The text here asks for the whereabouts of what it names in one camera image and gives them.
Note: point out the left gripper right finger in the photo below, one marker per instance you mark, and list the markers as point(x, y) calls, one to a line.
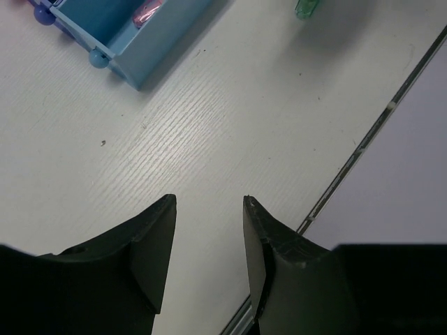
point(299, 287)

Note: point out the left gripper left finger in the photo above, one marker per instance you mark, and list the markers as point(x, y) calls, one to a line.
point(111, 284)

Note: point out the light blue container bin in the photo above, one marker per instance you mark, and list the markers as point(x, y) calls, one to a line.
point(105, 29)

